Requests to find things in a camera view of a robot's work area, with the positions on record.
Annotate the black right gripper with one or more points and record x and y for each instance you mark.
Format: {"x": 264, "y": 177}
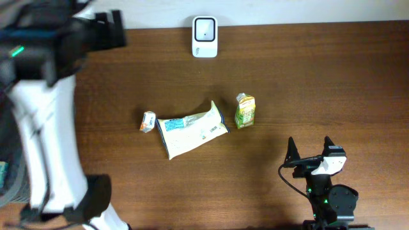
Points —
{"x": 307, "y": 161}

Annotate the green drink carton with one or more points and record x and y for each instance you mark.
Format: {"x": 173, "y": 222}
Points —
{"x": 244, "y": 116}

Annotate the yellow snack bag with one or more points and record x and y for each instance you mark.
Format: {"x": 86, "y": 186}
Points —
{"x": 181, "y": 135}

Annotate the small orange white packet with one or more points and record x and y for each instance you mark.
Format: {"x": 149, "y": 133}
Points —
{"x": 148, "y": 122}

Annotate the green blue plastic packet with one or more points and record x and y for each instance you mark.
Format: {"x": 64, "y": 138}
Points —
{"x": 3, "y": 173}

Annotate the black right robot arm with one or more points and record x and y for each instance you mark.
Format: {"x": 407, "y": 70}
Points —
{"x": 332, "y": 205}

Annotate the white barcode scanner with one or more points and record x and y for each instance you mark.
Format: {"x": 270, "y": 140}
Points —
{"x": 204, "y": 37}

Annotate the grey plastic mesh basket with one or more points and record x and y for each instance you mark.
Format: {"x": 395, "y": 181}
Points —
{"x": 16, "y": 188}

